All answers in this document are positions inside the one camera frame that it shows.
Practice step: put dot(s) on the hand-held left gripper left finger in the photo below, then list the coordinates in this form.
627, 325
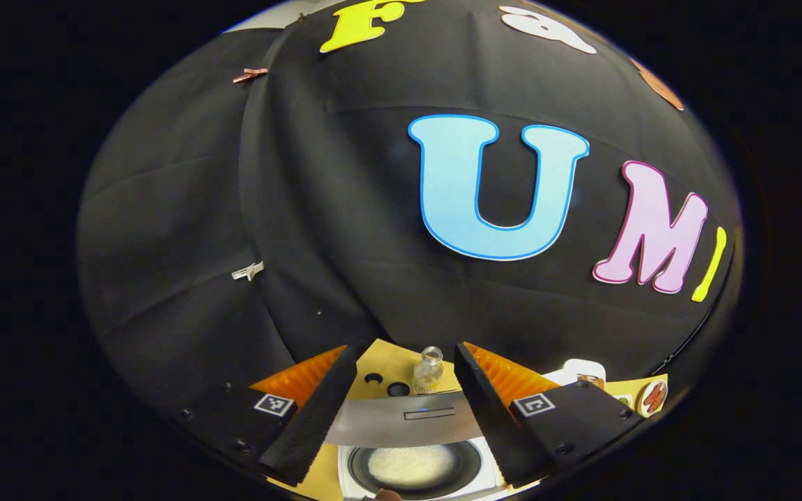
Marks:
321, 417

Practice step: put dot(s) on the wooden clothespin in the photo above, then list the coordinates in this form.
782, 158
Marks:
250, 74

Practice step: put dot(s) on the small glass bottle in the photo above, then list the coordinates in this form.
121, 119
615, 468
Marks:
429, 376

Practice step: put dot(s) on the white plate with red food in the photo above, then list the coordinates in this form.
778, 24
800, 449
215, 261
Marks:
653, 398

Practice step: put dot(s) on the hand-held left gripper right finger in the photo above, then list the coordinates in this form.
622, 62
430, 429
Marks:
484, 424

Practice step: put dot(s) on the white divided grain dish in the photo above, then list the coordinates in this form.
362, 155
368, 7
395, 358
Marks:
624, 401

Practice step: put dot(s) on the black backdrop cloth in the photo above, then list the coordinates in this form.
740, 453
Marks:
338, 209

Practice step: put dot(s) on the white toaster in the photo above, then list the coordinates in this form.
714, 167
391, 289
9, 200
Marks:
571, 369

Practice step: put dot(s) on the brown toast slice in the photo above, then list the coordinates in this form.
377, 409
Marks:
590, 380

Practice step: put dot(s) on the white rice cooker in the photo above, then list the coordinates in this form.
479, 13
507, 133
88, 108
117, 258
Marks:
401, 421

